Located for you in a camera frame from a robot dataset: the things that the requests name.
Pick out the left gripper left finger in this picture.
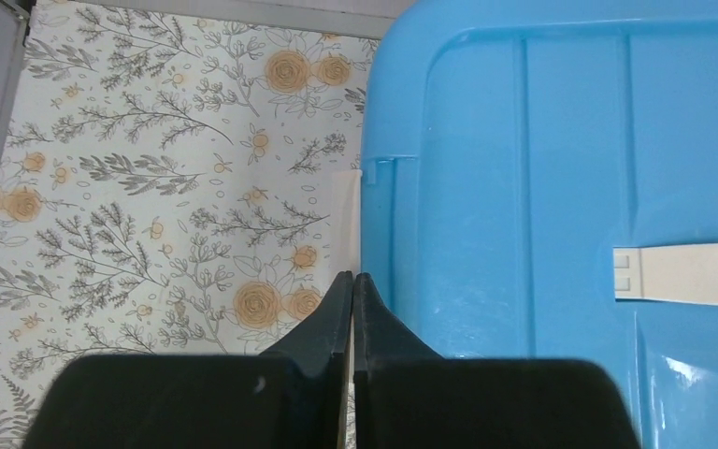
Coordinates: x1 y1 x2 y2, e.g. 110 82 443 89
262 271 354 448

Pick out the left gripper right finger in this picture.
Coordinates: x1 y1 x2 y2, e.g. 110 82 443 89
352 273 441 448

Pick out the blue plastic bin lid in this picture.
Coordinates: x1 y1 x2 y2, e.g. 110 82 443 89
361 1 718 448

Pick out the floral patterned table mat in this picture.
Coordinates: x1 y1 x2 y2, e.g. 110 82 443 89
0 1 378 448

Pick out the aluminium frame rail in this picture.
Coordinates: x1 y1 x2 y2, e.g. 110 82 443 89
86 0 397 41

